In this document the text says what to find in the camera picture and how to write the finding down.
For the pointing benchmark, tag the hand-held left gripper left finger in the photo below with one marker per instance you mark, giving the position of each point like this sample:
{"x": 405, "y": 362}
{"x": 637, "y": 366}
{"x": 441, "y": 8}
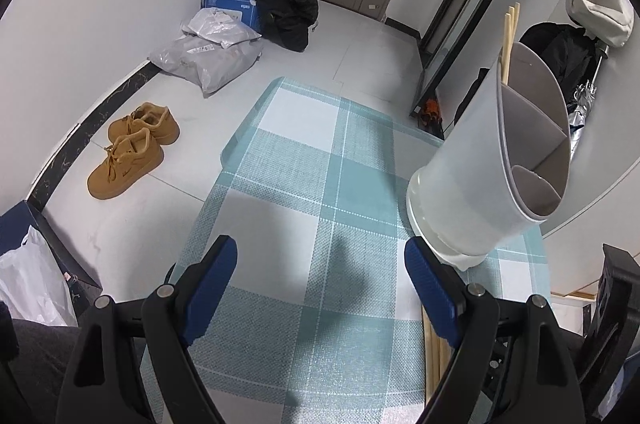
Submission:
{"x": 212, "y": 289}

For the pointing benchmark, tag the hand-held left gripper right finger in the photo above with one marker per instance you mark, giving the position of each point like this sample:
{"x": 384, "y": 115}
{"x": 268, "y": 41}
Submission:
{"x": 432, "y": 291}

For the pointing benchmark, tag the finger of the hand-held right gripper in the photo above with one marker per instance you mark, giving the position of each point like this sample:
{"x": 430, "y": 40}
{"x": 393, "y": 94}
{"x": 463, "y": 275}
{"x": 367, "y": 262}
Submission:
{"x": 617, "y": 314}

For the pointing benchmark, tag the bundle of wooden chopsticks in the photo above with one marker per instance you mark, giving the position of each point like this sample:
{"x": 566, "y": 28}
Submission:
{"x": 434, "y": 354}

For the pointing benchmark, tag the white utensil holder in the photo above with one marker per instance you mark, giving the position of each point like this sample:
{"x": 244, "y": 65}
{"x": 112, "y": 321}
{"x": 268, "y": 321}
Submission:
{"x": 465, "y": 184}

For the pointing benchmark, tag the wooden chopstick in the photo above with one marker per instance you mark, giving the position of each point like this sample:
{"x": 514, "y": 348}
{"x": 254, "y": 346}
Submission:
{"x": 508, "y": 38}
{"x": 513, "y": 38}

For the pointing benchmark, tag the teal checked tablecloth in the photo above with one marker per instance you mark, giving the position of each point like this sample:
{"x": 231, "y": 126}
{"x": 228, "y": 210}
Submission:
{"x": 310, "y": 184}

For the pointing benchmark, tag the brown shoe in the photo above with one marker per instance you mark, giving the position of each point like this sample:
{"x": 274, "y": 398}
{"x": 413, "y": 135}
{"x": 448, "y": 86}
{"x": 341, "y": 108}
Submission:
{"x": 150, "y": 123}
{"x": 125, "y": 163}

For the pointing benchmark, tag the orange black object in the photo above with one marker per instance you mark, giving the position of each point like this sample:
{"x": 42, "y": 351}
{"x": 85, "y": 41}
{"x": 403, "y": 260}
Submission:
{"x": 431, "y": 113}

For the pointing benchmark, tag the white plastic bag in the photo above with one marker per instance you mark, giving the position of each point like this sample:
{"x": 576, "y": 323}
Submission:
{"x": 30, "y": 284}

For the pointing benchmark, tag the person's trouser leg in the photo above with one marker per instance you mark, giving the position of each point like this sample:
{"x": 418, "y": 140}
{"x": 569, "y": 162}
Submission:
{"x": 42, "y": 369}

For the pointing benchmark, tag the folded silver umbrella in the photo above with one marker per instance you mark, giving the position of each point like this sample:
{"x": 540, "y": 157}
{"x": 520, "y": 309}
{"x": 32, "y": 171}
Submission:
{"x": 582, "y": 103}

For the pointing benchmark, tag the large grey parcel bag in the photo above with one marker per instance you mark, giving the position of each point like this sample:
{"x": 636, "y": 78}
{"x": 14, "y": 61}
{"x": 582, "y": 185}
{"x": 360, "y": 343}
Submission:
{"x": 210, "y": 63}

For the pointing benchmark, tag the small grey parcel bag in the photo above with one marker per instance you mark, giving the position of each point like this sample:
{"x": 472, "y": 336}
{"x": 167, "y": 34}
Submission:
{"x": 220, "y": 26}

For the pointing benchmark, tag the black clothes pile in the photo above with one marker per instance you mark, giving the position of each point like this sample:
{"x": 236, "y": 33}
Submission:
{"x": 285, "y": 8}

